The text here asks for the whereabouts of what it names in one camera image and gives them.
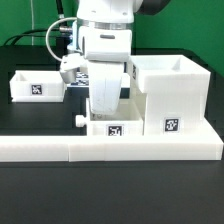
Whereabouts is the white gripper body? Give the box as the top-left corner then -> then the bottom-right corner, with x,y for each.
87,61 -> 124,115

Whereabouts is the white front drawer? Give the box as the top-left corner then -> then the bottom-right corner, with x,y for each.
75,99 -> 143,136

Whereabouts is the white drawer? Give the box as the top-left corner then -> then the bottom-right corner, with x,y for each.
75,99 -> 143,136
9,70 -> 67,102

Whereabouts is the white drawer cabinet box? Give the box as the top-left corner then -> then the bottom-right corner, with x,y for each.
128,55 -> 211,135

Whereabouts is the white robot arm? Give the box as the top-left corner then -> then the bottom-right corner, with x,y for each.
77,0 -> 171,115

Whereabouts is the white rear drawer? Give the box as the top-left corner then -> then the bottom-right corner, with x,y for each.
9,70 -> 67,102

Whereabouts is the white marker sheet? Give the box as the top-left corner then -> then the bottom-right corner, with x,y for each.
64,70 -> 130,89

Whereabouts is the white L-shaped fence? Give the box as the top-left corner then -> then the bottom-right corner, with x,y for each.
0,122 -> 223,162

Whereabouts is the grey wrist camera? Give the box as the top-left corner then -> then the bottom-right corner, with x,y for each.
59,53 -> 82,84

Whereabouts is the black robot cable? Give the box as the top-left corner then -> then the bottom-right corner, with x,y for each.
3,0 -> 79,63

